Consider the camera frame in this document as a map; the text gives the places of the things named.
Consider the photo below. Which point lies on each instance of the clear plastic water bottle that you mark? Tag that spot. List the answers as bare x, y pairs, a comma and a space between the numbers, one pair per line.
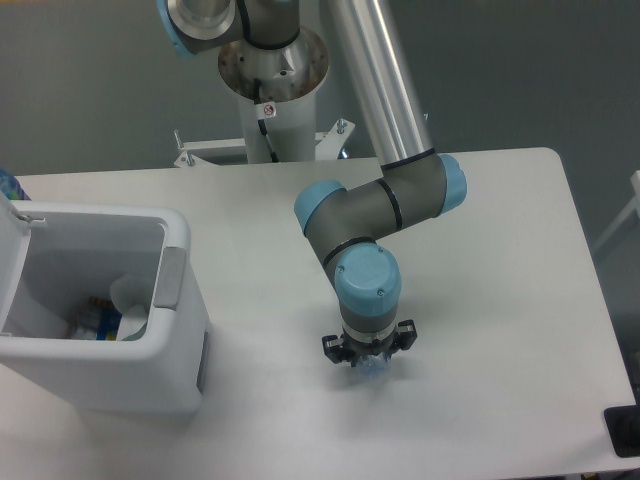
369, 368

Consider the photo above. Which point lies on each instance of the blue yellow snack package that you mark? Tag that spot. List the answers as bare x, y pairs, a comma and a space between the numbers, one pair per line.
97, 320

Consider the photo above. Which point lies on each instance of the white trash can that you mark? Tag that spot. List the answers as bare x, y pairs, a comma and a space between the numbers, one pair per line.
54, 257

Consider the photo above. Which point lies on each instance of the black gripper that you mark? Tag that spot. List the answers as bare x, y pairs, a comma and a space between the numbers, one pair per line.
354, 344

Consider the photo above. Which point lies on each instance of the blue patterned bottle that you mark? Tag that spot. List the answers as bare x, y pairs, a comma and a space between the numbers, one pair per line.
11, 187

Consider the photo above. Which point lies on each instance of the white frame at right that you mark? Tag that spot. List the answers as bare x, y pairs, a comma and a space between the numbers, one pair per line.
623, 223

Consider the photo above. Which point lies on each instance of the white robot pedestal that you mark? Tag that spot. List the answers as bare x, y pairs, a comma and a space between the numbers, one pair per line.
276, 94

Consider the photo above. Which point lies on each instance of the black table clamp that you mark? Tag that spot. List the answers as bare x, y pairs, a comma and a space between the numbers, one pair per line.
623, 426

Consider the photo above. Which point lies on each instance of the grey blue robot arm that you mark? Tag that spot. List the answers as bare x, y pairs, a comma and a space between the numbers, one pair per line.
343, 226

